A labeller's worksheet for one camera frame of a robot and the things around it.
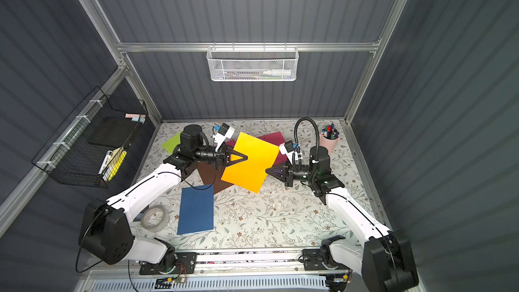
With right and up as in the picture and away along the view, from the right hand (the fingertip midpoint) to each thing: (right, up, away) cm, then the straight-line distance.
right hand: (271, 172), depth 71 cm
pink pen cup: (+30, +13, +27) cm, 42 cm away
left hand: (-10, +5, -3) cm, 11 cm away
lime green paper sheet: (-55, +9, +40) cm, 69 cm away
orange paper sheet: (-8, 0, -1) cm, 8 cm away
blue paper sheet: (-32, -19, +16) cm, 41 cm away
